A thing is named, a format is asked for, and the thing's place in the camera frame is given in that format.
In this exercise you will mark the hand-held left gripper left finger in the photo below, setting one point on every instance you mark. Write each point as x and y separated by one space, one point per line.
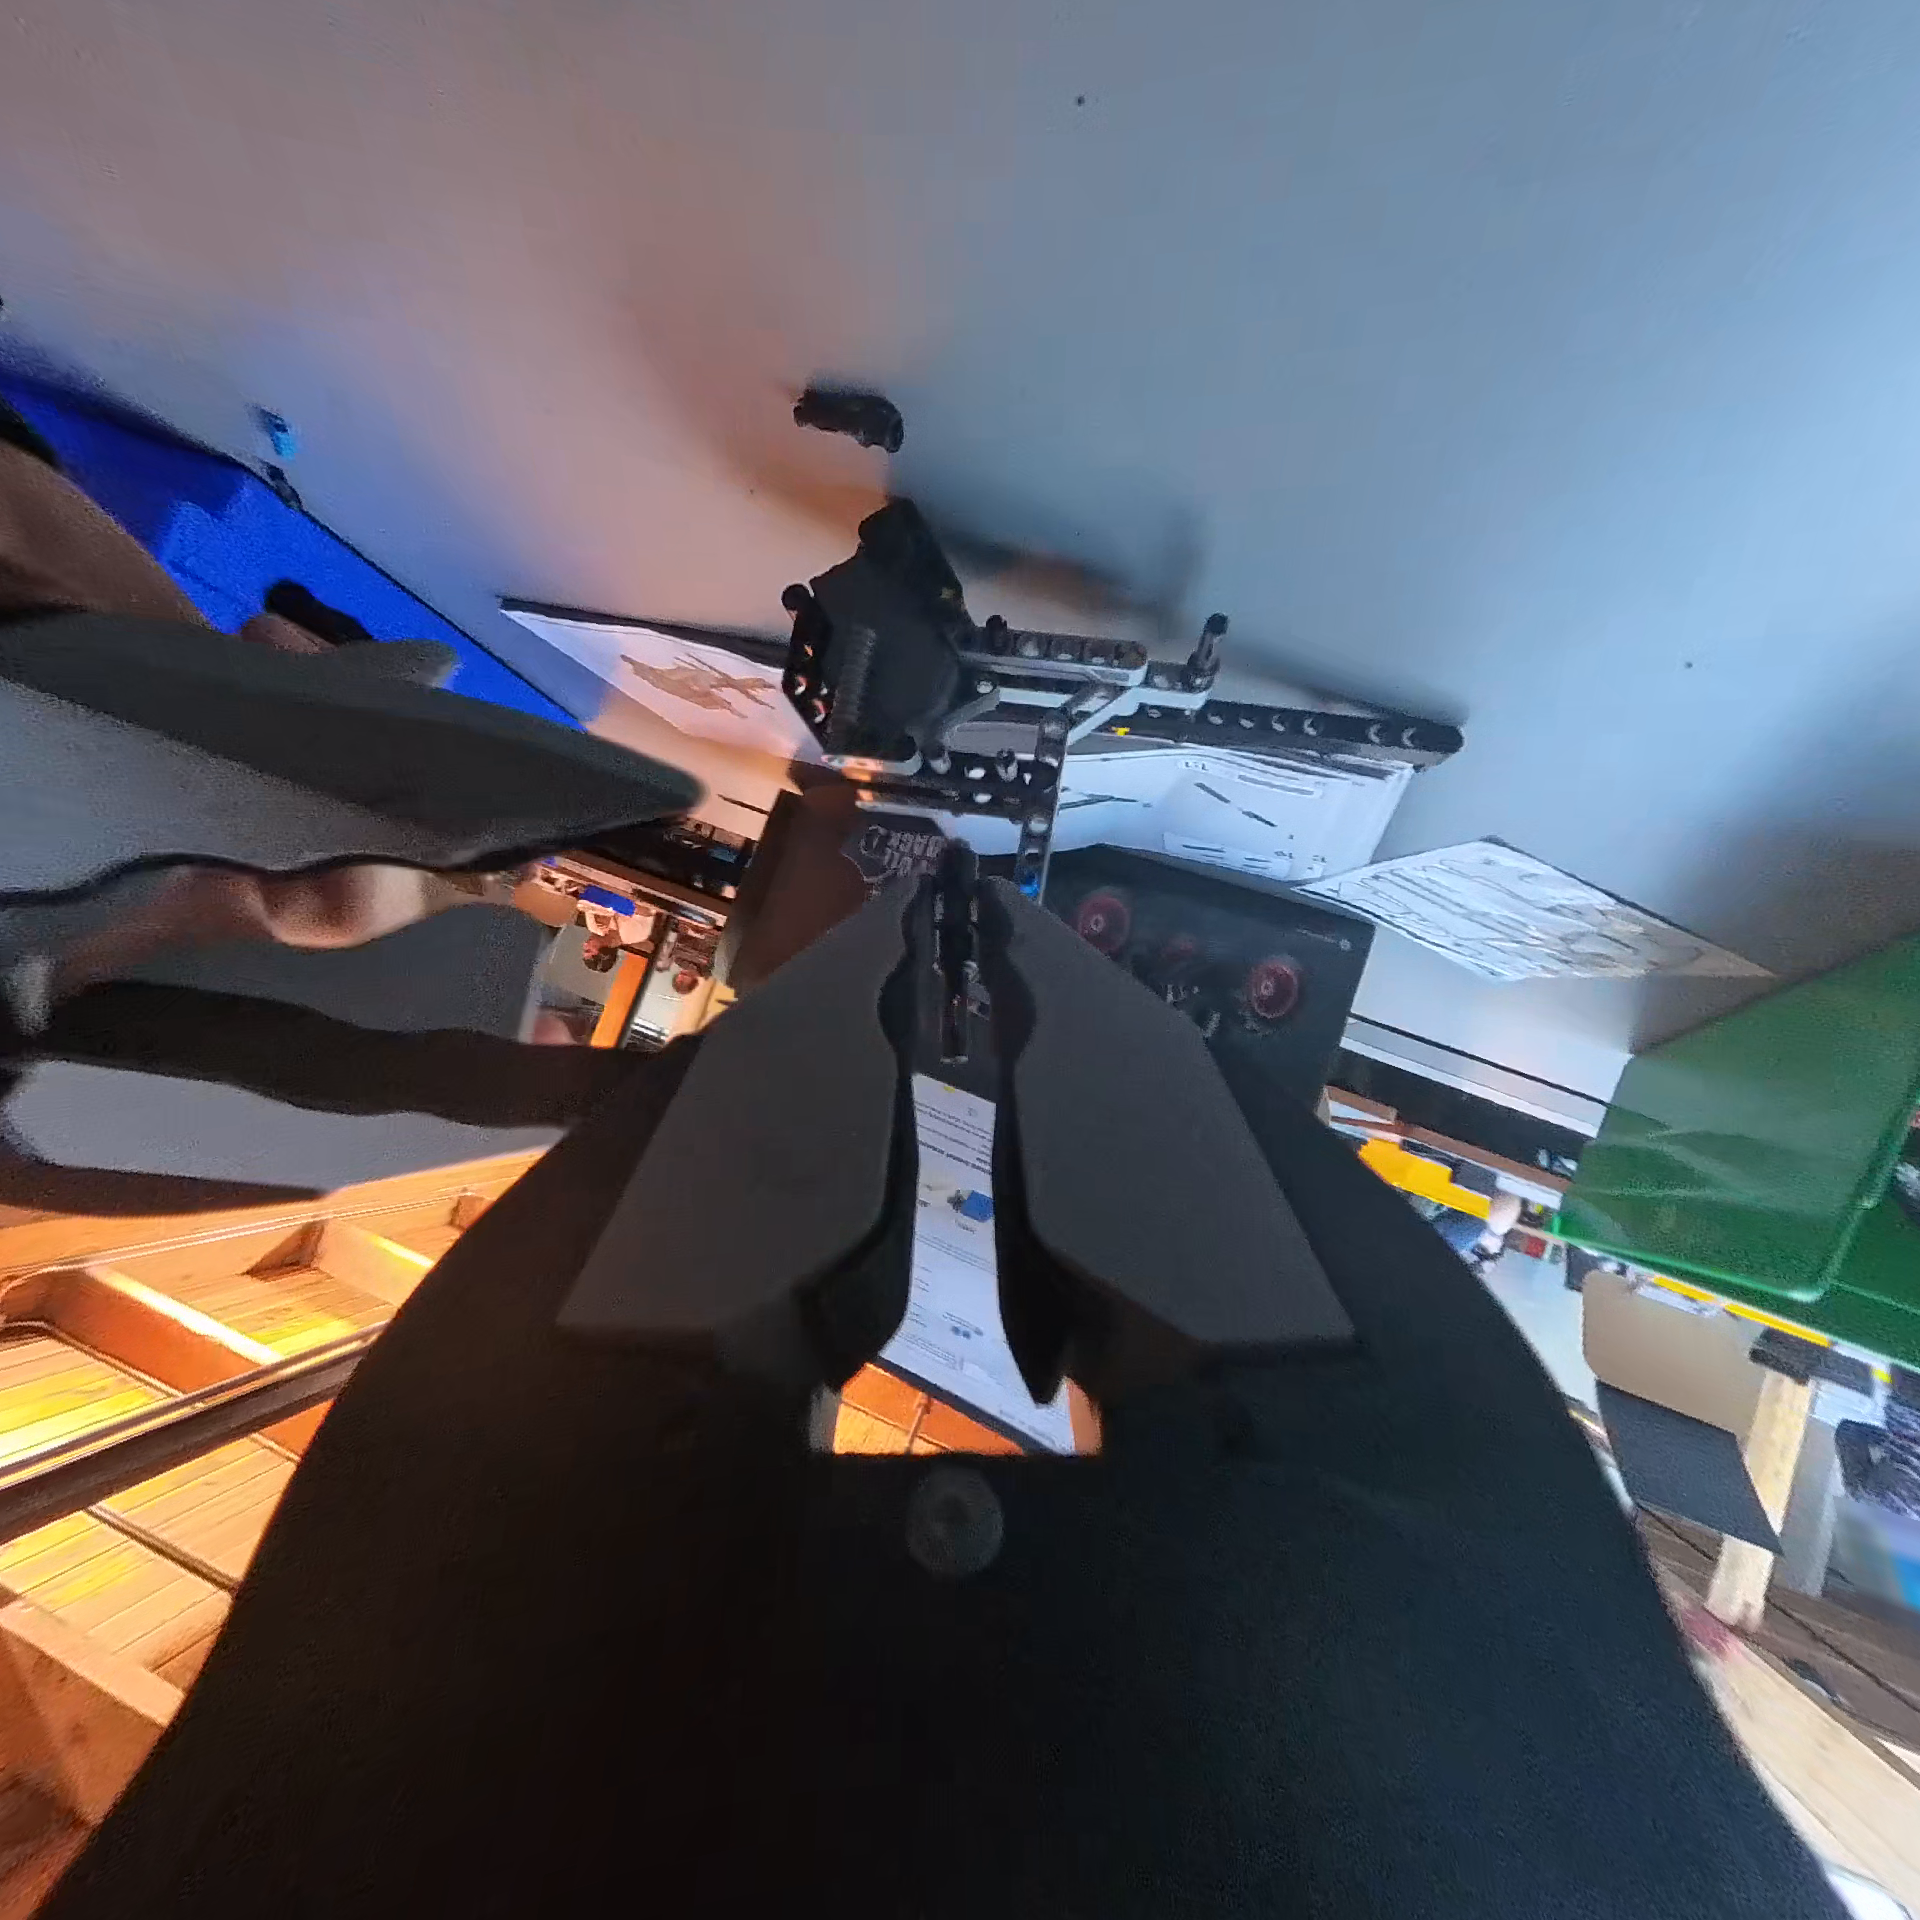
751 1167

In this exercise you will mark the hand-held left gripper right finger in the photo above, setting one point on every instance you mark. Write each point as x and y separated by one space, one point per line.
1168 1184

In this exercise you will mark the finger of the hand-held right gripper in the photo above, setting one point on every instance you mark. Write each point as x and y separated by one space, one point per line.
302 751
302 1055

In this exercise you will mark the black lego pin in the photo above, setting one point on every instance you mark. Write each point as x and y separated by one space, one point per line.
957 959

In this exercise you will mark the grey and black lego assembly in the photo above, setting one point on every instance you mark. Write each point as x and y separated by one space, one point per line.
901 658

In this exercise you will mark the black lego set box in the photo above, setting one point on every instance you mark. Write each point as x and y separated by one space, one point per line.
1200 959

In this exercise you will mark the lego instruction booklet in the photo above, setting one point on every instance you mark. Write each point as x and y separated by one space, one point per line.
1245 820

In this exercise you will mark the small black lego piece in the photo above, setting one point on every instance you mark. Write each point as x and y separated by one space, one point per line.
850 418

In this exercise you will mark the blue plastic box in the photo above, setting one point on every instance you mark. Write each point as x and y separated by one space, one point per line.
253 541

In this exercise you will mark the small blue tape mark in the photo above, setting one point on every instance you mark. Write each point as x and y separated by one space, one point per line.
276 431

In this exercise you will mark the white printed parts sheet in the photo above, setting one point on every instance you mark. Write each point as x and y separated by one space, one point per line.
1531 906

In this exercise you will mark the brown cardboard box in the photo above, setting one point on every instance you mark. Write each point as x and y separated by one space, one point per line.
1664 1348

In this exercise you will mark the green plastic bin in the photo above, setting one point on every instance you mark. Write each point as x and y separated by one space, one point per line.
1755 1139

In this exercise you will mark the white printed wall sheet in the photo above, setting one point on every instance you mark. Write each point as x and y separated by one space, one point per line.
959 1260

